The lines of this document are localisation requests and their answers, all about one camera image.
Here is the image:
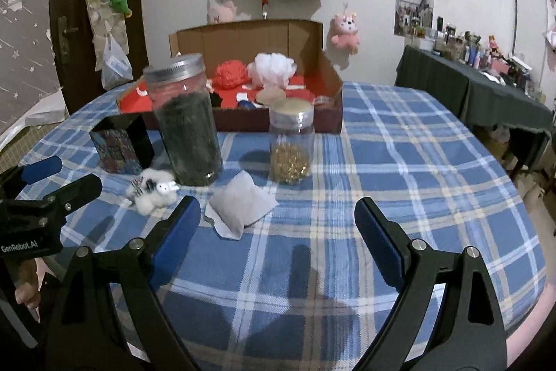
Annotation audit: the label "white mesh bath pouf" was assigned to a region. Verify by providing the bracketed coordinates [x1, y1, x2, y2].
[247, 53, 298, 88]

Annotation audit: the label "silver pole red cap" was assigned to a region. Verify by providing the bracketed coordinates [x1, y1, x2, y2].
[261, 0, 269, 20]

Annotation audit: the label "dark patterned square tin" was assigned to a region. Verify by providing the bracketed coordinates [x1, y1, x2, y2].
[90, 114, 155, 175]

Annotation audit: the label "beige hanging door organizer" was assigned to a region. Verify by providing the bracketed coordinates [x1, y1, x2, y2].
[85, 0, 129, 72]

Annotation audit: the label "cosmetic bottles cluster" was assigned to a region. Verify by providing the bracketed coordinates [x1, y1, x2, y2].
[405, 17, 544, 101]

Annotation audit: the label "small jar gold beads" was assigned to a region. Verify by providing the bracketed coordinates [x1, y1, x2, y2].
[269, 97, 315, 185]

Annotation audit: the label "left human hand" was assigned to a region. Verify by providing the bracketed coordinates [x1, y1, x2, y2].
[14, 260, 41, 310]

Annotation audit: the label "tan round powder puff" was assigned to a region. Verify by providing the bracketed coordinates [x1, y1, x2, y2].
[254, 87, 286, 106]

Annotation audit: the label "white sachet packet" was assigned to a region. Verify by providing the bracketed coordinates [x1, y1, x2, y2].
[204, 170, 278, 240]

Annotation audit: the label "pink red mesh pouf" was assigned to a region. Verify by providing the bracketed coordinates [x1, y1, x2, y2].
[212, 60, 251, 89]

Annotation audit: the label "white plastic bag hanging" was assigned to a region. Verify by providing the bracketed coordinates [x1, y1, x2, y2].
[101, 34, 133, 90]

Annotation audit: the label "white fluffy striped scrunchie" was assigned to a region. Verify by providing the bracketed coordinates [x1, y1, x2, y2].
[125, 168, 179, 216]

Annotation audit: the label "light pink bunny plush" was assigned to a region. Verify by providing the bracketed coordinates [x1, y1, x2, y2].
[207, 0, 237, 24]

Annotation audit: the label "dark wooden door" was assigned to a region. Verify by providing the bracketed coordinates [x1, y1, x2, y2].
[48, 0, 151, 116]

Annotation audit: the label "white whiteboard stand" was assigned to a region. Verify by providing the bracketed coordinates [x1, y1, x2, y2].
[513, 0, 549, 86]

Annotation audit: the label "pink bear plush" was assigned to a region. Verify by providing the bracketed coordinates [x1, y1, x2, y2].
[331, 13, 360, 55]

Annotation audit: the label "dark green side table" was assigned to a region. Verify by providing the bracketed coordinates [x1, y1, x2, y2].
[395, 46, 552, 136]

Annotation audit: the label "blue plaid tablecloth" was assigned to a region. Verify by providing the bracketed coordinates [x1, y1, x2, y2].
[17, 81, 548, 371]

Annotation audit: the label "tall jar dark contents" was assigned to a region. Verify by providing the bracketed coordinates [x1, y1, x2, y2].
[143, 54, 222, 186]

